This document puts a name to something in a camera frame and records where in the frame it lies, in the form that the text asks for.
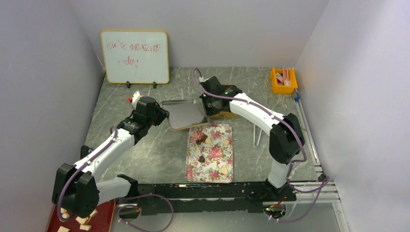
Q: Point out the white heart chocolate bottom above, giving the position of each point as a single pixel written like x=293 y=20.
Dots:
x=224 y=171

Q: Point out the orange parts bin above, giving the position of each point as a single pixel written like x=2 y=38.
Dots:
x=283 y=81

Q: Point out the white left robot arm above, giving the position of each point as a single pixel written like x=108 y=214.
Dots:
x=77 y=187

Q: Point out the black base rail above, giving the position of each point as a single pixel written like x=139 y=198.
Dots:
x=252 y=197

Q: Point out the dark chocolate lower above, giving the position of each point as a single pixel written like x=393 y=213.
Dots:
x=201 y=159

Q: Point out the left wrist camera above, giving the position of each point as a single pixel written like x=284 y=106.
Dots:
x=132 y=101

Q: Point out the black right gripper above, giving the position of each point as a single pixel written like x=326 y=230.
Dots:
x=206 y=107

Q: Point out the whiteboard with red writing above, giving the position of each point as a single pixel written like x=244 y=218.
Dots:
x=135 y=56

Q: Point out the floral rectangular tray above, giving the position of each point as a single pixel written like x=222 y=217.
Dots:
x=217 y=154

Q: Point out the gold chocolate tin box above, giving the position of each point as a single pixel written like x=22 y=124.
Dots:
x=223 y=113

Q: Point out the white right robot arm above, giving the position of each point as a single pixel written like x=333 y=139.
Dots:
x=284 y=131

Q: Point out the silver tin lid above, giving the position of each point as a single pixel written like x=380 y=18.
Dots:
x=185 y=114

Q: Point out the metal tongs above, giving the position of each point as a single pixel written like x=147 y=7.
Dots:
x=257 y=132

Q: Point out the dark rectangular chocolate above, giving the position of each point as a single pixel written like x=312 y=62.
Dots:
x=204 y=137

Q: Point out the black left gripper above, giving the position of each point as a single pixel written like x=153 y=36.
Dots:
x=163 y=113

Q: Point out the red tray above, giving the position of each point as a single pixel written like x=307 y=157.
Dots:
x=101 y=222

